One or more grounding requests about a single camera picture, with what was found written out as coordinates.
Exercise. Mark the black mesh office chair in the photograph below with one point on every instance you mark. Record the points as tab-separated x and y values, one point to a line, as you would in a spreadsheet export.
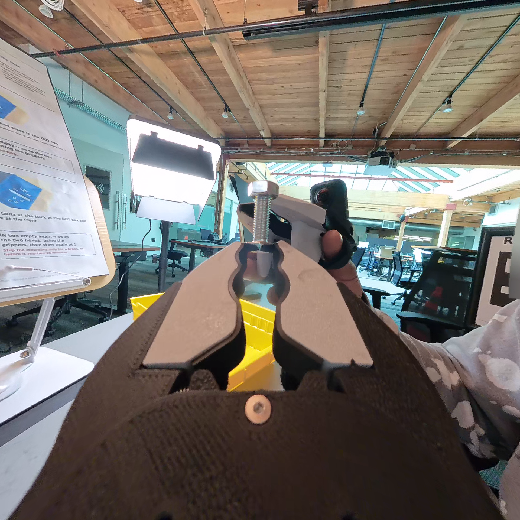
434	292

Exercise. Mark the framed black white marker sign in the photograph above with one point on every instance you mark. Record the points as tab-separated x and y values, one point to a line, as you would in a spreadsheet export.
495	276

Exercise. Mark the black ceiling pipe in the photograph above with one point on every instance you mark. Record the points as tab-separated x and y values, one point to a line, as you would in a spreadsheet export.
365	18

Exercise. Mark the white instruction sheet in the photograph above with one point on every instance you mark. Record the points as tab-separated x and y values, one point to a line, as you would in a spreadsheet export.
40	183

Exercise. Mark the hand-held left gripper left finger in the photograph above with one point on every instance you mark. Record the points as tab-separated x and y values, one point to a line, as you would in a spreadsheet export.
195	321

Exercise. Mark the yellow plastic bin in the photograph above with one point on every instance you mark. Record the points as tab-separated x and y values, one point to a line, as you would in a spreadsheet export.
252	337

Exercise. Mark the silver hex bolt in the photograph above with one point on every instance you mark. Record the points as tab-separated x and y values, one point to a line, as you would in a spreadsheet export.
263	215

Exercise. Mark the person's right forearm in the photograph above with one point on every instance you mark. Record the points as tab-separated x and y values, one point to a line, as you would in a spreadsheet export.
467	365

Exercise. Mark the person's right hand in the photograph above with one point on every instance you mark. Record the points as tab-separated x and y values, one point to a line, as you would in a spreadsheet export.
337	252

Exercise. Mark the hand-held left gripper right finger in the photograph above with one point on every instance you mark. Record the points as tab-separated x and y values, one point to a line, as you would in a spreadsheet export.
321	321

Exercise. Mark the ceiling projector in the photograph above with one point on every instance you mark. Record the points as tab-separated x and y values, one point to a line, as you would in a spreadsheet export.
380	162

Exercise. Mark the black tilted panel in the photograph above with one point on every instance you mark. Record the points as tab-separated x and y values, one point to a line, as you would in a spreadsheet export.
239	195

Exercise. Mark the wooden top office desk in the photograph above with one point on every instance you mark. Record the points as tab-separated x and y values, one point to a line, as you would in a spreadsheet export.
199	243
130	245

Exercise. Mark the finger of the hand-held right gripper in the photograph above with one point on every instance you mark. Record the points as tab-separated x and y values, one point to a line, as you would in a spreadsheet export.
300	215
245	217

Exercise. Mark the studio light panel with flaps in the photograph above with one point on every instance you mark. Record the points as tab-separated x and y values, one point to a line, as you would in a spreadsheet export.
170	178

